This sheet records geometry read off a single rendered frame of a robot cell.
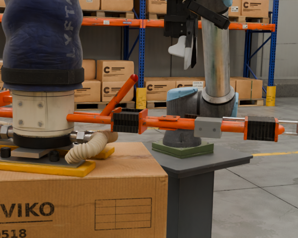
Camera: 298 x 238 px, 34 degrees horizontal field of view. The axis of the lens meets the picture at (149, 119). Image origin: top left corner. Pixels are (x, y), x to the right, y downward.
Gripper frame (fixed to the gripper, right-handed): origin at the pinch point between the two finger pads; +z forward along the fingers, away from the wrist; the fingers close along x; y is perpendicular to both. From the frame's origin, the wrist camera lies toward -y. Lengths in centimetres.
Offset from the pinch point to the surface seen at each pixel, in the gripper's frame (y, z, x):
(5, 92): 67, 11, -26
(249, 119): -15.6, 12.0, 2.9
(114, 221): 17.4, 39.4, 11.1
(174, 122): 3.5, 13.7, 3.5
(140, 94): 177, 78, -727
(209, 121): -5.5, 12.9, 3.5
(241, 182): -12, 115, -320
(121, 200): 15.8, 33.8, 10.5
